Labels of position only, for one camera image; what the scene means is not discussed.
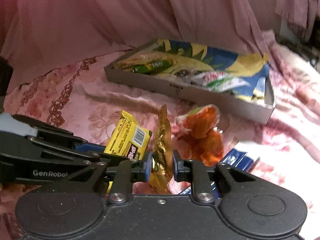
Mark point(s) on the floral pink blanket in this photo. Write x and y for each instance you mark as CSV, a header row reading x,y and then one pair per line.
x,y
287,130

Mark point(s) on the brown cracker packet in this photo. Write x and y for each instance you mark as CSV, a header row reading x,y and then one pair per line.
x,y
130,61

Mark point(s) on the hanging pink garment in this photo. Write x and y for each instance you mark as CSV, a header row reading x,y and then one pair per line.
x,y
297,0

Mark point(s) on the gold snack packet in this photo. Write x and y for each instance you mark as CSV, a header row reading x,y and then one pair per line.
x,y
161,140

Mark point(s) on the pink curtain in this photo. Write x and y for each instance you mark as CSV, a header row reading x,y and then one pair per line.
x,y
87,25

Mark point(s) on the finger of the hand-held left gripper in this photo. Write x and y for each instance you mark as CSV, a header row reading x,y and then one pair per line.
x,y
87,146
100,158

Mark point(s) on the dark candy wrapper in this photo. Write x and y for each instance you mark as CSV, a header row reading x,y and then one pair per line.
x,y
183,73

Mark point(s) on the green sausage stick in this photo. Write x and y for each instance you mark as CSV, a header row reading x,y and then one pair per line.
x,y
152,66

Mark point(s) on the white green snack pouch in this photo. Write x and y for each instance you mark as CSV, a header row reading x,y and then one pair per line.
x,y
222,82

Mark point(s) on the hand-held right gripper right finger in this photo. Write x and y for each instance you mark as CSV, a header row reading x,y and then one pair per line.
x,y
175,166

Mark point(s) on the orange snack packet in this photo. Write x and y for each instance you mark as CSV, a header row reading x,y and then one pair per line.
x,y
202,132

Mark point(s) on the yellow snack packet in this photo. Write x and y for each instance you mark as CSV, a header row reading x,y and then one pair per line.
x,y
127,132

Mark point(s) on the grey cardboard box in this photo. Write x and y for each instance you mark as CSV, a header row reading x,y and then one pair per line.
x,y
150,86

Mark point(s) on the blue snack packet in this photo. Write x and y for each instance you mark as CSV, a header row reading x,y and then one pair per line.
x,y
237,158

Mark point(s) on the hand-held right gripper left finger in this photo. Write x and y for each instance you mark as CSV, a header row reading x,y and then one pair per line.
x,y
149,166

